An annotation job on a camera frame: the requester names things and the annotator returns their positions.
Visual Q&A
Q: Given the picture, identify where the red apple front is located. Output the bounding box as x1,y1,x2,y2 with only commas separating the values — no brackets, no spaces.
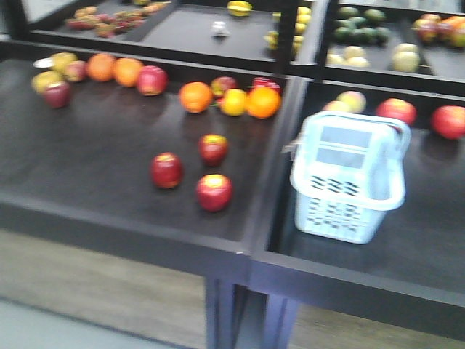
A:
196,174,233,212

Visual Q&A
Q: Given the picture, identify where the red apple back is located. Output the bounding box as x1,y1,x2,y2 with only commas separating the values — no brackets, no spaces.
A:
198,134,228,167

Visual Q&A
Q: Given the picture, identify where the light blue plastic basket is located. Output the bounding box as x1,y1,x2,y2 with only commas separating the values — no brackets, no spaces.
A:
290,111,411,244

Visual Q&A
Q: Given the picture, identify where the yellow lemon fruit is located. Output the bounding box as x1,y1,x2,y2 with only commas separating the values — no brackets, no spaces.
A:
219,89,247,116

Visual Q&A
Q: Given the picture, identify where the orange fruit right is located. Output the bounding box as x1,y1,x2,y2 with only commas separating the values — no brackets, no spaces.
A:
246,87,281,119

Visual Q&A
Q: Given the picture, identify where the orange fruit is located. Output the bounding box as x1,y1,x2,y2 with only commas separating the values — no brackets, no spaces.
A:
86,53,116,82
246,87,281,119
113,57,144,87
178,81,214,113

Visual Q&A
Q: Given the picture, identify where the red yellow apple behind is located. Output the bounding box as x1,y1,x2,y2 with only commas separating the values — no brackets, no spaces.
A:
210,76,238,99

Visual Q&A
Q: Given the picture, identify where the red bell pepper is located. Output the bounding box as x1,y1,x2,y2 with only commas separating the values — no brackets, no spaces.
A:
251,76,282,95

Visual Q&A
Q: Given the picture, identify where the pale peach front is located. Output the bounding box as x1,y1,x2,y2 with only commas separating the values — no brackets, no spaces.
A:
322,100,351,112

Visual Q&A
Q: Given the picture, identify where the pale peach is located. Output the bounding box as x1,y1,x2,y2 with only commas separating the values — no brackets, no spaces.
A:
336,91,366,113
322,100,351,112

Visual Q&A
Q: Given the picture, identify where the large pink red apple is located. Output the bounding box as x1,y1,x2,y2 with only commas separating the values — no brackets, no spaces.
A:
137,65,169,96

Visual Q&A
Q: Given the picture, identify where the pale peach back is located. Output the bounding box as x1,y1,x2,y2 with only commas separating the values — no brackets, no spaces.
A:
336,91,366,113

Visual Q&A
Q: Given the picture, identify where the white garlic bulb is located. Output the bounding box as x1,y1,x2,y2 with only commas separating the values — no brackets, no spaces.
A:
211,21,230,38

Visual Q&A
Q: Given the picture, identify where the yellow starfruit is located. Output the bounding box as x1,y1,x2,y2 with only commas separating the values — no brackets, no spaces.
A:
227,0,253,17

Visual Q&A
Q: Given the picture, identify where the orange fruit far left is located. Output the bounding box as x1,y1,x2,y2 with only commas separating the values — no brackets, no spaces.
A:
86,53,116,82

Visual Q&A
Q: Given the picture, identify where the bright red apple left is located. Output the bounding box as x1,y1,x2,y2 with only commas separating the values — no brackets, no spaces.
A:
375,98,417,126

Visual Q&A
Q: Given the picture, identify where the bright red apple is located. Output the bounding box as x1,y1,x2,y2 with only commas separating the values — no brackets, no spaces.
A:
431,105,464,140
375,98,417,126

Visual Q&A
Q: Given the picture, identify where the pile of green avocados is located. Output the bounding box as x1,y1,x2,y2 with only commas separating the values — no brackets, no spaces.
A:
332,7,391,46

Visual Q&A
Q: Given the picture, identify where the dark red small apple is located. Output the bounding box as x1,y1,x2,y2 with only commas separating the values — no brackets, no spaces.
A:
42,81,71,108

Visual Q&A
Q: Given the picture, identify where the pale pear fruit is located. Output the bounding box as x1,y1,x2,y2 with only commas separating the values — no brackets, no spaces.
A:
392,51,420,73

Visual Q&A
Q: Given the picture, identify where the pile of cherry tomatoes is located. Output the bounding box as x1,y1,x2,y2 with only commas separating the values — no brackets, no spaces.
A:
65,1,171,38

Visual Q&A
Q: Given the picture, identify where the yellow fruit front left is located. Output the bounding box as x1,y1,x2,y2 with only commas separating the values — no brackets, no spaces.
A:
31,71,63,95

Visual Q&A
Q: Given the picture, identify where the bright red apple right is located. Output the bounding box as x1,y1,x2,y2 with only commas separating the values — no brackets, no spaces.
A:
431,105,464,140

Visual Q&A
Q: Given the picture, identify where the pile of mixed mangoes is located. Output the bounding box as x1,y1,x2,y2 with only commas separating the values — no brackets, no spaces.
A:
411,13,464,49

